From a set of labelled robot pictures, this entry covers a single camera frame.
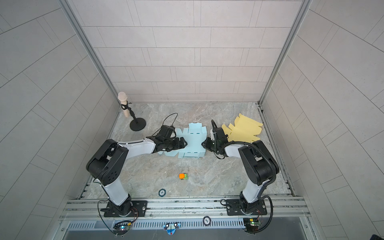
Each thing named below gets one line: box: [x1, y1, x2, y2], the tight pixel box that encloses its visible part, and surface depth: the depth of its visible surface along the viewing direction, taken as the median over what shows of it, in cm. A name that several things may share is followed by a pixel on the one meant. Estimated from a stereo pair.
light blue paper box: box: [158, 122, 208, 159], surface depth 97 cm
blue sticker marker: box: [163, 222, 181, 236], surface depth 67 cm
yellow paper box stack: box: [221, 113, 263, 143], surface depth 103 cm
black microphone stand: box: [121, 100, 147, 132], surface depth 104 cm
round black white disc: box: [203, 215, 212, 227], surface depth 69 cm
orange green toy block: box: [178, 173, 189, 180], surface depth 81 cm
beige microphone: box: [117, 91, 129, 118], surface depth 86 cm
